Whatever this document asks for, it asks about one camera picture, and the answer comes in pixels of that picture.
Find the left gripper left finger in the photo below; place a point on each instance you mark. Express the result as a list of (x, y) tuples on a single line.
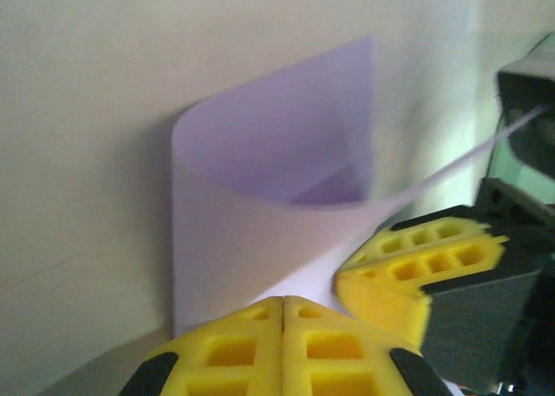
[(269, 348)]

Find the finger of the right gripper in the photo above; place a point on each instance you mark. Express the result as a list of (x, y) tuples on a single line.
[(407, 240), (381, 300)]

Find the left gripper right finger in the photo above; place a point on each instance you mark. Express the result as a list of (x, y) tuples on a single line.
[(295, 348)]

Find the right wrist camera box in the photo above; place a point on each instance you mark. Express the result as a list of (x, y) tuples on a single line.
[(529, 140)]

